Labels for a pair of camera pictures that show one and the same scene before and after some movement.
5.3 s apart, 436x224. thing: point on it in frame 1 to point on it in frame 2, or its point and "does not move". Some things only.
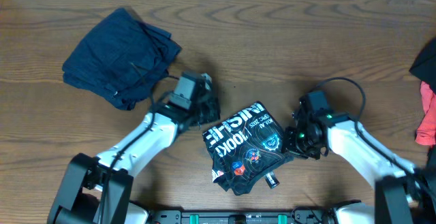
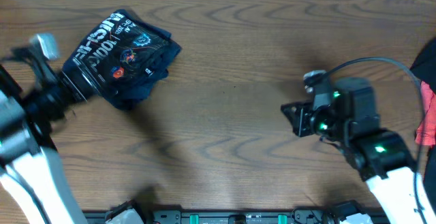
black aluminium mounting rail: [243, 216] does not move
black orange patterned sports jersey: [244, 148] to [122, 56]
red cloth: [426, 131] does not move
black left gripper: [212, 103] to [72, 86]
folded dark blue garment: [122, 57] does not move
